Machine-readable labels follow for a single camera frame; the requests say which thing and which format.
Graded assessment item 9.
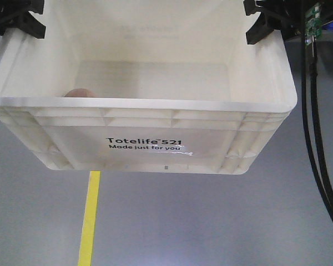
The white plastic Totelife tote box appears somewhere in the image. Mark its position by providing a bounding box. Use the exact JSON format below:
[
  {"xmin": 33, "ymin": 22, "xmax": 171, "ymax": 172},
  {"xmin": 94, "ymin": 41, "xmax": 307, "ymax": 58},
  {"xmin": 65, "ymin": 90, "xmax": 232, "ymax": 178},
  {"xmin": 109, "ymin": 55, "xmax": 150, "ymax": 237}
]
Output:
[{"xmin": 0, "ymin": 1, "xmax": 297, "ymax": 175}]

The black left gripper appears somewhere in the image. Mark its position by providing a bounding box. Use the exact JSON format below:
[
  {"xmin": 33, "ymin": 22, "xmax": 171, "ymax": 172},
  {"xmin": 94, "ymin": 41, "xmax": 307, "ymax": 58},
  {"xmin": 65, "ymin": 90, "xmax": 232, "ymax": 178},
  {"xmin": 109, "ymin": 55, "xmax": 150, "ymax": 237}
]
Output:
[{"xmin": 0, "ymin": 0, "xmax": 46, "ymax": 39}]

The pink-grey smiling plush toy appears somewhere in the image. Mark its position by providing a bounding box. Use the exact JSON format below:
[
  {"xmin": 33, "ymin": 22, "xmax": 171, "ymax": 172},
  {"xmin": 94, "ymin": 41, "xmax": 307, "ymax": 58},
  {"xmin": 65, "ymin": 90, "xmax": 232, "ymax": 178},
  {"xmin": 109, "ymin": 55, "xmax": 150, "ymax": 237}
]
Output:
[{"xmin": 64, "ymin": 88, "xmax": 97, "ymax": 98}]

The black braided cable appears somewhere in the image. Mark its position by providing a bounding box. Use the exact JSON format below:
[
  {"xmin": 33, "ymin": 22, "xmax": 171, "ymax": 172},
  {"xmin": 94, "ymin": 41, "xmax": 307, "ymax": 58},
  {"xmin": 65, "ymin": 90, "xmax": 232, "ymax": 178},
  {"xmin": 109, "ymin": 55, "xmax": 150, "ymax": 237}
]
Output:
[{"xmin": 307, "ymin": 41, "xmax": 333, "ymax": 250}]

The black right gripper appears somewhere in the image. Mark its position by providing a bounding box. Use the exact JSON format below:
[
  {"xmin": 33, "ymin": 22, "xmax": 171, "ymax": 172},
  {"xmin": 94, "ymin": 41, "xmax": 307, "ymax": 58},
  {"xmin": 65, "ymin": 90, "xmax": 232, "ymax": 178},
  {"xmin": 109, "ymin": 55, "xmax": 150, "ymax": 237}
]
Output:
[{"xmin": 243, "ymin": 0, "xmax": 322, "ymax": 45}]

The yellow floor tape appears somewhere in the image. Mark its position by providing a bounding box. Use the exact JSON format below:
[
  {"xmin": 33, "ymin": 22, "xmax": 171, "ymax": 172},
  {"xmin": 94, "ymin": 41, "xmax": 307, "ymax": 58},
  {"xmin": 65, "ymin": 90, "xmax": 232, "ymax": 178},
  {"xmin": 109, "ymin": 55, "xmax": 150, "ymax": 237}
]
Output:
[{"xmin": 77, "ymin": 171, "xmax": 101, "ymax": 266}]

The green circuit board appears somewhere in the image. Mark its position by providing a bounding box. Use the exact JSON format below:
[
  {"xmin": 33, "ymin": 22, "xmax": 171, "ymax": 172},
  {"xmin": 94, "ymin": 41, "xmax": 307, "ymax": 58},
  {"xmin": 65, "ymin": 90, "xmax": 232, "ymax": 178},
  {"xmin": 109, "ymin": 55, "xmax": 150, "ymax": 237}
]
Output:
[{"xmin": 304, "ymin": 2, "xmax": 322, "ymax": 46}]

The thin black cable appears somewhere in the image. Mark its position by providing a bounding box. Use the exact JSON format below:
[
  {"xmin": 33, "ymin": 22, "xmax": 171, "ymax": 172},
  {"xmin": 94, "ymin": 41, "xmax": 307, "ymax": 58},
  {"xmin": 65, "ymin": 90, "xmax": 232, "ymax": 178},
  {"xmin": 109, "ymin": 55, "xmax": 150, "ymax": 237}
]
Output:
[{"xmin": 299, "ymin": 0, "xmax": 333, "ymax": 222}]

